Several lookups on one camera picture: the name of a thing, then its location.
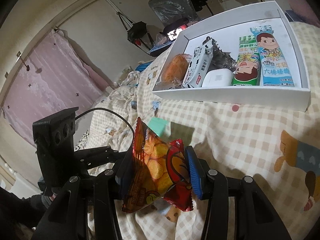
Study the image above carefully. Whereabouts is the red orange snack bag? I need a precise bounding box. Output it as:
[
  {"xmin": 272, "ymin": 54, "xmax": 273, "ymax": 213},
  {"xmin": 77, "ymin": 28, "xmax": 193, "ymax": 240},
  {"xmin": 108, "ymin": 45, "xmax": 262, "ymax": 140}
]
[{"xmin": 122, "ymin": 118, "xmax": 193, "ymax": 213}]

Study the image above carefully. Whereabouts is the green cartoon candy pack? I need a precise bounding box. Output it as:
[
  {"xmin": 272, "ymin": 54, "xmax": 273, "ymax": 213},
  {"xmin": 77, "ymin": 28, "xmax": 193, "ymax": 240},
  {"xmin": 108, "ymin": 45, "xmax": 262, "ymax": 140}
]
[{"xmin": 232, "ymin": 35, "xmax": 260, "ymax": 86}]

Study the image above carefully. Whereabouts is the dark snack wrapper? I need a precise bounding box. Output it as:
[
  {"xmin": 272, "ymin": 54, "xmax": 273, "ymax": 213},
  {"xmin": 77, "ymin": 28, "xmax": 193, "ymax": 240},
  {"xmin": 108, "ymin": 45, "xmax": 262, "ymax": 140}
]
[{"xmin": 208, "ymin": 40, "xmax": 236, "ymax": 72}]

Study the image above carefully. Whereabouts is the white cow pattern snack pack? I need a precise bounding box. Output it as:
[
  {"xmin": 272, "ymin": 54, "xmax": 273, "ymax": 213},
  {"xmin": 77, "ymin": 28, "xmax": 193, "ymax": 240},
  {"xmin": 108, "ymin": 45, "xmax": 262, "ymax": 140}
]
[{"xmin": 182, "ymin": 36, "xmax": 215, "ymax": 88}]

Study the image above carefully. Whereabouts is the blue cartoon boy candy pack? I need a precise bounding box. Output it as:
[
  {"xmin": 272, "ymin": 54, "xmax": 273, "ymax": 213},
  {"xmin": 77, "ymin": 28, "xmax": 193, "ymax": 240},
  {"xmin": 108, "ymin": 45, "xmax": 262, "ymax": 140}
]
[{"xmin": 250, "ymin": 25, "xmax": 295, "ymax": 87}]

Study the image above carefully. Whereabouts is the person left hand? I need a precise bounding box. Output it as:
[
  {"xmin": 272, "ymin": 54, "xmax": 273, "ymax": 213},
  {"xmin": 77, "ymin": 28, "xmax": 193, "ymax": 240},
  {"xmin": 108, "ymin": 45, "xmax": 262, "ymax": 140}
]
[{"xmin": 41, "ymin": 194, "xmax": 56, "ymax": 210}]

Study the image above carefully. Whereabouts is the green tube black cap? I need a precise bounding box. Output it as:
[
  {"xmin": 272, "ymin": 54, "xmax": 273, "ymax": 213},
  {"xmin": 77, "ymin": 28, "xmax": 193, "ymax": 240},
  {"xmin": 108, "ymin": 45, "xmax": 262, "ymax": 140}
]
[{"xmin": 148, "ymin": 117, "xmax": 169, "ymax": 137}]

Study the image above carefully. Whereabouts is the checked cartoon bed quilt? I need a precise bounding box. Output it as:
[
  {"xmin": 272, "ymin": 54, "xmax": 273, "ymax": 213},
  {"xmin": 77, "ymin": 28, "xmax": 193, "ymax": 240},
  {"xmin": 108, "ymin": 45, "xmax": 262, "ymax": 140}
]
[{"xmin": 75, "ymin": 22, "xmax": 319, "ymax": 239}]

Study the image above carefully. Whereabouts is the pink lace curtain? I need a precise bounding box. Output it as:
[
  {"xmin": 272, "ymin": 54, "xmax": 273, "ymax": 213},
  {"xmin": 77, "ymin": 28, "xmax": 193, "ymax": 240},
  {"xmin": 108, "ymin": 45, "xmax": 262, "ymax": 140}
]
[{"xmin": 2, "ymin": 30, "xmax": 109, "ymax": 145}]

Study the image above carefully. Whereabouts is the white earbuds case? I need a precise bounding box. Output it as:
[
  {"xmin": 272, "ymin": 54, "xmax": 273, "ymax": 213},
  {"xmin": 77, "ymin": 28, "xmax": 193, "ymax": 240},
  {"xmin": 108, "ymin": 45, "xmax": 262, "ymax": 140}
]
[{"xmin": 202, "ymin": 68, "xmax": 233, "ymax": 88}]

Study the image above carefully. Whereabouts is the wrapped orange bread bun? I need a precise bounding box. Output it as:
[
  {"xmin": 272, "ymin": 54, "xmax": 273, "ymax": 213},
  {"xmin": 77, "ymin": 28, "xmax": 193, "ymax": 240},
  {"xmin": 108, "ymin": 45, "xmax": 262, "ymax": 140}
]
[{"xmin": 161, "ymin": 54, "xmax": 191, "ymax": 82}]

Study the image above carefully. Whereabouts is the black hanging bag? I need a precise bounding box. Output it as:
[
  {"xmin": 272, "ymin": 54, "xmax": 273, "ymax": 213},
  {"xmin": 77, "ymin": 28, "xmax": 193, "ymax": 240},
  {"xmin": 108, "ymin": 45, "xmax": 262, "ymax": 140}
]
[{"xmin": 117, "ymin": 12, "xmax": 155, "ymax": 50}]

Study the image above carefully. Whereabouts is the blue book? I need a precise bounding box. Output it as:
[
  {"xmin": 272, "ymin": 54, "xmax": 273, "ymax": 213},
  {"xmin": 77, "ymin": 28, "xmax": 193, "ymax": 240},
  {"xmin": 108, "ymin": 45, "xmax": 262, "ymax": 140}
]
[{"xmin": 285, "ymin": 10, "xmax": 301, "ymax": 22}]

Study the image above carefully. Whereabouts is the pink fluffy blanket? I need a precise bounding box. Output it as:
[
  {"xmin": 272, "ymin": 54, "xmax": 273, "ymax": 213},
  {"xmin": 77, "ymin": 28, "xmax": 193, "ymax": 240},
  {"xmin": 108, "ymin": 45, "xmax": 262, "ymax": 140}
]
[{"xmin": 287, "ymin": 0, "xmax": 319, "ymax": 28}]

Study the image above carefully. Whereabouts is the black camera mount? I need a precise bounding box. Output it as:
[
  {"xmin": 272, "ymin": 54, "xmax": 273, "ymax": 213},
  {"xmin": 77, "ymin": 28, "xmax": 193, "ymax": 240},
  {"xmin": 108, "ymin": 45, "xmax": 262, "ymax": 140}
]
[{"xmin": 33, "ymin": 107, "xmax": 79, "ymax": 196}]

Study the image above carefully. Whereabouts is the black cable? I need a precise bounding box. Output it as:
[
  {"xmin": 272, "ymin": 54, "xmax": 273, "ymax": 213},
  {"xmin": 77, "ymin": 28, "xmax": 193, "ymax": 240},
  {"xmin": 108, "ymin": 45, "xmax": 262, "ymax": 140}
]
[{"xmin": 75, "ymin": 107, "xmax": 136, "ymax": 143}]

